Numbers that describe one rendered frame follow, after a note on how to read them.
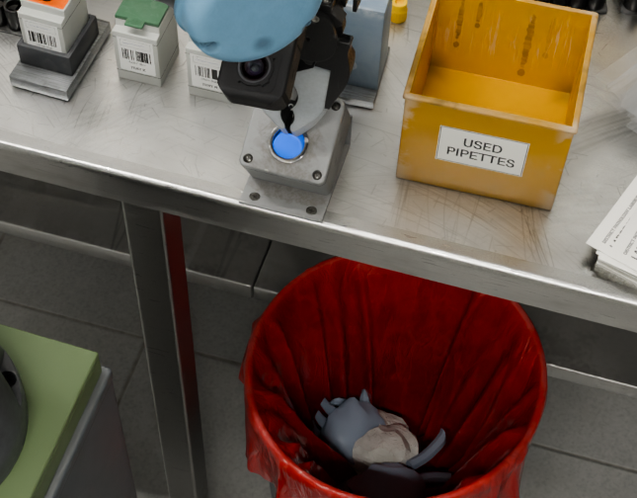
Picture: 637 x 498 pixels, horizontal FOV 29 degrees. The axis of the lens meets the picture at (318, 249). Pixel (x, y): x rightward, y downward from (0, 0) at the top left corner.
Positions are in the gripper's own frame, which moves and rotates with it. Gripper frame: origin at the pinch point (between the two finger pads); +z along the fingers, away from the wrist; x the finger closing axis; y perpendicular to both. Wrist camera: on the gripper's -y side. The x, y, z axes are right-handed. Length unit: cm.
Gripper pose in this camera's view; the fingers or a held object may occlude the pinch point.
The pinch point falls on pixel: (289, 128)
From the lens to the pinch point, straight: 94.9
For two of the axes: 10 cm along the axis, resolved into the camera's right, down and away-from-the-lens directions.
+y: 2.8, -7.7, 5.7
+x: -9.6, -2.4, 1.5
